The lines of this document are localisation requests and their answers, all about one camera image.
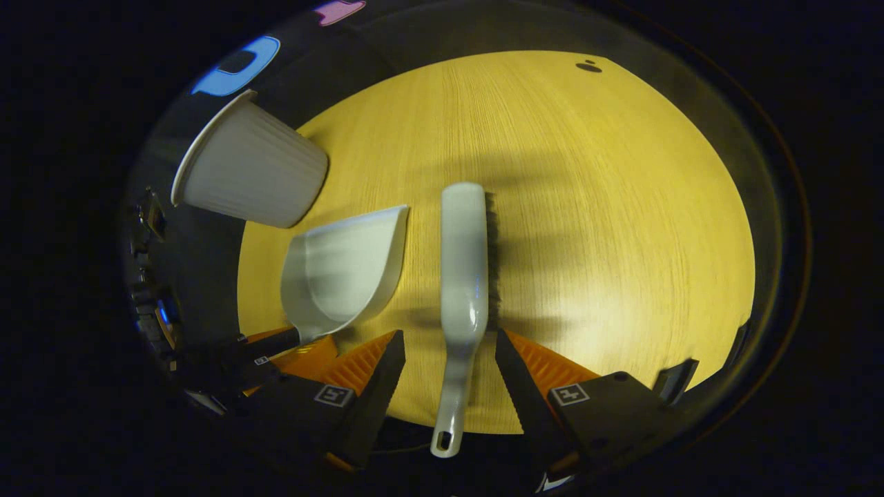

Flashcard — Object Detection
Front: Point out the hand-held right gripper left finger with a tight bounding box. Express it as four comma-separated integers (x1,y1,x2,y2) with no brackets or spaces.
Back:
242,330,407,474

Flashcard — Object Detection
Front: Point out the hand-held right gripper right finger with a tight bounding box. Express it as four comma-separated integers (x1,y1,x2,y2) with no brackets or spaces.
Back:
494,328,681,484

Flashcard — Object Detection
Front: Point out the white plastic dustpan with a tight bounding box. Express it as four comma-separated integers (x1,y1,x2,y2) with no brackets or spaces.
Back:
280,204,410,346

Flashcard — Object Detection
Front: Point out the small white broom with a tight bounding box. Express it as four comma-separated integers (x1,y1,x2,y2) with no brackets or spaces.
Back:
430,182,501,458

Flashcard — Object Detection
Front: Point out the grey ribbed garbage bin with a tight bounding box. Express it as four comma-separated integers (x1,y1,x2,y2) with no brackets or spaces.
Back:
171,90,329,229

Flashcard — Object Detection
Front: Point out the wooden desktop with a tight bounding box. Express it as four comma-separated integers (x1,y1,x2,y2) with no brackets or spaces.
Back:
237,50,756,436

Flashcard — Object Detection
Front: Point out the black desk edge clamp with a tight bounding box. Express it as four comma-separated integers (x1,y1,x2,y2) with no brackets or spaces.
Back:
653,358,700,405
725,321,750,360

